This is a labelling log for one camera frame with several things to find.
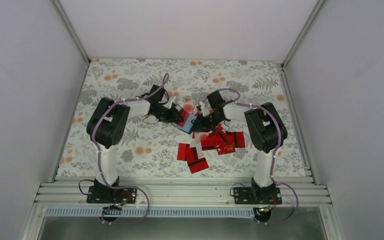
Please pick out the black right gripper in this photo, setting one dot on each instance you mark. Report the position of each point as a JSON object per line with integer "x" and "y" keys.
{"x": 202, "y": 127}

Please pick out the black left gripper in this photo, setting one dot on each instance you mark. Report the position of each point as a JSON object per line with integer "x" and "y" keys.
{"x": 172, "y": 116}

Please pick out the navy blue card holder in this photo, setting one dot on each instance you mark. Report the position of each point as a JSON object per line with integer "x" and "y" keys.
{"x": 191, "y": 119}

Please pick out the red card pile top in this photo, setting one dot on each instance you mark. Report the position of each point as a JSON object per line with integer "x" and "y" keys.
{"x": 181, "y": 118}

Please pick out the red card pile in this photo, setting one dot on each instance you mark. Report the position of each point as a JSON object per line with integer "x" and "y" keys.
{"x": 216, "y": 138}
{"x": 181, "y": 118}

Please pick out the red VIP card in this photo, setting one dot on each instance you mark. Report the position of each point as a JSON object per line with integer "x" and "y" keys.
{"x": 226, "y": 149}

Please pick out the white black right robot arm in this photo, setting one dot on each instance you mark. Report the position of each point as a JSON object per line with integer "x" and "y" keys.
{"x": 267, "y": 133}

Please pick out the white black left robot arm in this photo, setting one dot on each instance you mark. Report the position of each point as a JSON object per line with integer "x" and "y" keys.
{"x": 107, "y": 125}

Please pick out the red card pile centre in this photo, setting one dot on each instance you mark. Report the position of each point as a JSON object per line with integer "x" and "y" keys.
{"x": 216, "y": 138}

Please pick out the red card front middle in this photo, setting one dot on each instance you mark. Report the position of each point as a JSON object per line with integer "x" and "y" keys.
{"x": 191, "y": 155}

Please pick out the red card front left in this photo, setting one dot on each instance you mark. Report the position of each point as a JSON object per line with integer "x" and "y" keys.
{"x": 181, "y": 151}

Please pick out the red card front bottom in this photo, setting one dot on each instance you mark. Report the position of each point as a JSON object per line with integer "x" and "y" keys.
{"x": 197, "y": 165}

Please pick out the red card far right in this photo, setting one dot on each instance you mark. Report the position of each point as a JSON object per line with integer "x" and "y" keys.
{"x": 239, "y": 139}

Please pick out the floral patterned table cloth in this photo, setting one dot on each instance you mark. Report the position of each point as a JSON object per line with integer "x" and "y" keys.
{"x": 149, "y": 148}

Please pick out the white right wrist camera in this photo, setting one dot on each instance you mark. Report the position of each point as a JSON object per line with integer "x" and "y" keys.
{"x": 202, "y": 110}

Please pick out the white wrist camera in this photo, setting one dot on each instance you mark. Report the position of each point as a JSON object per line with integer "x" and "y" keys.
{"x": 202, "y": 110}
{"x": 173, "y": 101}

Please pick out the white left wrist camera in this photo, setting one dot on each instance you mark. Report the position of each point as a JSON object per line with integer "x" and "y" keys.
{"x": 173, "y": 101}

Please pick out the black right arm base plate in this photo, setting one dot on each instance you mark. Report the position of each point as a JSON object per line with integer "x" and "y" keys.
{"x": 257, "y": 196}

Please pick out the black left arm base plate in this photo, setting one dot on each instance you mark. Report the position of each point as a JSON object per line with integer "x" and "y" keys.
{"x": 105, "y": 195}

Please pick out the aluminium front rail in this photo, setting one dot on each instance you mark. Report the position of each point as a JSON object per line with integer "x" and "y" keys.
{"x": 184, "y": 191}

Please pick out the grey slotted cable duct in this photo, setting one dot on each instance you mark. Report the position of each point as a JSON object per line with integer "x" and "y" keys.
{"x": 154, "y": 212}

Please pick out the aluminium left corner post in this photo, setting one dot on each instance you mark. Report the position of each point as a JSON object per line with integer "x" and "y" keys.
{"x": 71, "y": 30}

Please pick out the aluminium corner post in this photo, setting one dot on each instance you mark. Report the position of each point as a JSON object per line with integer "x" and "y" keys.
{"x": 308, "y": 23}
{"x": 71, "y": 30}

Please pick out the aluminium right corner post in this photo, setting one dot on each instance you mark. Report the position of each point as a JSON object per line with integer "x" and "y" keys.
{"x": 308, "y": 23}

